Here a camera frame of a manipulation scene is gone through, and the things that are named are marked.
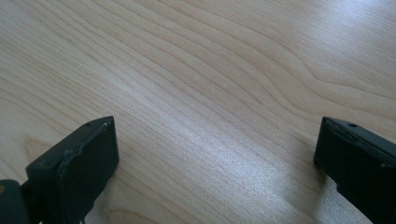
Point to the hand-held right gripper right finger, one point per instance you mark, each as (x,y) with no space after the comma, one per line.
(364,168)

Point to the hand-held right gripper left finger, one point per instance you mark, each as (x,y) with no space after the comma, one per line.
(77,174)

